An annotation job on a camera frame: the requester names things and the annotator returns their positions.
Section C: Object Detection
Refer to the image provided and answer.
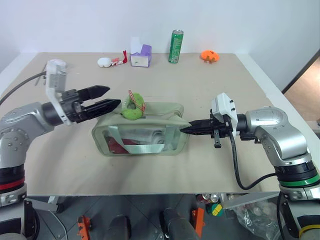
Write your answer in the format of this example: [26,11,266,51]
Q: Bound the green plush keychain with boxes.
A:
[120,89,147,121]

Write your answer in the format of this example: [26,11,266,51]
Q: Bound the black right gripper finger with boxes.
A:
[187,119,212,128]
[179,125,213,136]

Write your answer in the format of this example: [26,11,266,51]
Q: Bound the dark rounded shape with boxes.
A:
[159,206,196,240]

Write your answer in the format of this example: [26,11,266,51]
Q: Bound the red drink cans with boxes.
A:
[195,192,221,204]

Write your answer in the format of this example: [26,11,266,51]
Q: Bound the clear plastic bag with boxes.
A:
[234,199,281,239]

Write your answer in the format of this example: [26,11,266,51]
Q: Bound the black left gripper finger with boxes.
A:
[81,98,122,121]
[77,84,111,101]

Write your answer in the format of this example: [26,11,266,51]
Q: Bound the purple and white carton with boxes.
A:
[129,36,153,68]

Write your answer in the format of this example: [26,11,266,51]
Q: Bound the green drink can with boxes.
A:
[168,29,185,64]

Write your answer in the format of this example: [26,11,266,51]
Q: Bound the orange plush pumpkin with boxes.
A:
[199,49,221,64]

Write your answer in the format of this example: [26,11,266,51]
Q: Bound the green and yellow toy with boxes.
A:
[205,202,224,217]

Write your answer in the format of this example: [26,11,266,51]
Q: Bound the grey left arm cable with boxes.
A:
[0,70,49,106]

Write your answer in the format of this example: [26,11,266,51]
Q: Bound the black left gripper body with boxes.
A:
[59,89,88,124]

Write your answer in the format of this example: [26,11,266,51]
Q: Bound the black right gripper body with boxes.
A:
[209,109,233,149]

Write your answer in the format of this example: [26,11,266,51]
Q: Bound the orange bracket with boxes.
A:
[77,215,91,238]
[190,207,206,238]

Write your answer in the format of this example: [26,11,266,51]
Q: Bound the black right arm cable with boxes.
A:
[224,121,279,191]

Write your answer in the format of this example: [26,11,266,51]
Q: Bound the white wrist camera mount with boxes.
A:
[210,92,239,138]
[45,59,75,126]

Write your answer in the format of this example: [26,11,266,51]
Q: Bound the red and white ribbon toy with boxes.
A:
[110,49,129,67]

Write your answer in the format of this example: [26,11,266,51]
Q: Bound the green pouch with clear window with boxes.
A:
[91,100,191,158]

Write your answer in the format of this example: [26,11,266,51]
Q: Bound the white plush toy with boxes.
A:
[97,57,113,69]

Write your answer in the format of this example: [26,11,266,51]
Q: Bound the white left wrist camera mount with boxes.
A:
[45,59,75,126]

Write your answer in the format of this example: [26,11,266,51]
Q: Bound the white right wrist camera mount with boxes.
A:
[210,92,239,138]

